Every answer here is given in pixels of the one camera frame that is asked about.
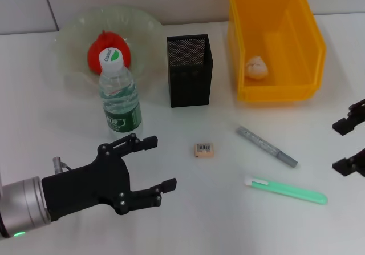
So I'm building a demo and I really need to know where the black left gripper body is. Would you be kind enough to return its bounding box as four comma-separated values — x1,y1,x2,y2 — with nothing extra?
42,143,132,221

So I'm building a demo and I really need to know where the clear water bottle green label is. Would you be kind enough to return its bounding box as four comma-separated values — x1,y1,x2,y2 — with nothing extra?
98,47,143,133

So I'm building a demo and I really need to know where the beige eraser with barcode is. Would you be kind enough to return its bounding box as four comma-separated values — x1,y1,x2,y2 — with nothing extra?
193,142,214,158

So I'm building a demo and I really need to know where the white paper ball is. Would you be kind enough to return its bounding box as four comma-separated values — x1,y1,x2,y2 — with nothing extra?
245,55,269,80

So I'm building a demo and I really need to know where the black mesh pen holder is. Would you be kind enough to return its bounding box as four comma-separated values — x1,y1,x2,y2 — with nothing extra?
167,33,214,108

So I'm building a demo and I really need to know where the silver glitter pen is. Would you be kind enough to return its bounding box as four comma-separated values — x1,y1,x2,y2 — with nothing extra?
235,125,299,169

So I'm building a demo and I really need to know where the red-orange fruit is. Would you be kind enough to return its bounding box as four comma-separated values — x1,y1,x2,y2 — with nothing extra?
87,30,132,76

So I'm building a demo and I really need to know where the translucent green glass plate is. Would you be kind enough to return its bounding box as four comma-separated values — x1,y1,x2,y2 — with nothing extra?
54,4,164,96

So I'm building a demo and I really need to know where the yellow plastic storage bin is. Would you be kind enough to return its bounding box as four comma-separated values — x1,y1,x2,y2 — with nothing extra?
227,0,327,104

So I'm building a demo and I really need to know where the left arm cable connector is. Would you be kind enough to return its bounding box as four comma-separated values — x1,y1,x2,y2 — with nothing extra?
51,156,72,176

